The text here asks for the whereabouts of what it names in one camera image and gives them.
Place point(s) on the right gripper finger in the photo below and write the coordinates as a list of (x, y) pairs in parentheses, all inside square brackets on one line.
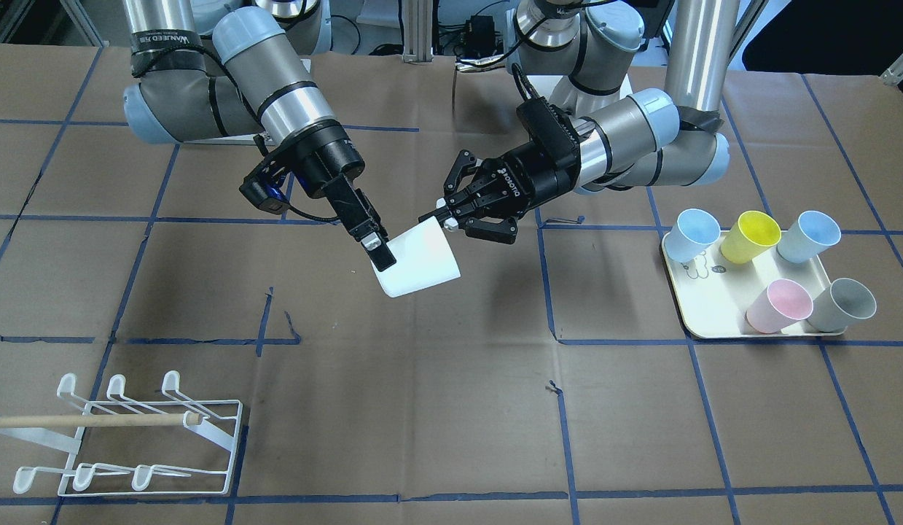
[(353, 210), (376, 246)]

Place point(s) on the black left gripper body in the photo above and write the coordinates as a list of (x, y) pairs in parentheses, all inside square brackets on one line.
[(530, 177)]

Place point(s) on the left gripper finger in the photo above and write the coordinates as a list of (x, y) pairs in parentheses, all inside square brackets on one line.
[(503, 232), (470, 189)]

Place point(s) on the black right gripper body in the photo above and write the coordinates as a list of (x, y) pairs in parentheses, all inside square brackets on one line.
[(333, 162)]

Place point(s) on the white plastic cup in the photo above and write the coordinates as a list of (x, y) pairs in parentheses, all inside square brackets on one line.
[(423, 259)]

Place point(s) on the light blue plastic cup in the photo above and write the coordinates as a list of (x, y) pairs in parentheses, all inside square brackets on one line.
[(694, 231)]

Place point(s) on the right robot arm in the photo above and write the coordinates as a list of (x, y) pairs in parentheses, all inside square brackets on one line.
[(251, 81)]

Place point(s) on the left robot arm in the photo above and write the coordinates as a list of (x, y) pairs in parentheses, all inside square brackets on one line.
[(572, 60)]

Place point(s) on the yellow plastic cup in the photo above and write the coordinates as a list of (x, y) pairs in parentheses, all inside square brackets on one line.
[(754, 233)]

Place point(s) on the pink plastic cup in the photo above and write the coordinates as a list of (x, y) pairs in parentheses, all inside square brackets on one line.
[(780, 305)]

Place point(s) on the grey plastic cup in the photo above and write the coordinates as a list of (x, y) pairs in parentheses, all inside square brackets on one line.
[(843, 303)]

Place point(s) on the cream serving tray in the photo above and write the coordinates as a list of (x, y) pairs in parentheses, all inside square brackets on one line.
[(713, 294)]

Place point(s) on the aluminium frame post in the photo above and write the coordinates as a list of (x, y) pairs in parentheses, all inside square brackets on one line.
[(417, 28)]

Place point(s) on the white wire cup rack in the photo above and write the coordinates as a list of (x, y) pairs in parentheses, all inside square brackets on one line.
[(172, 446)]

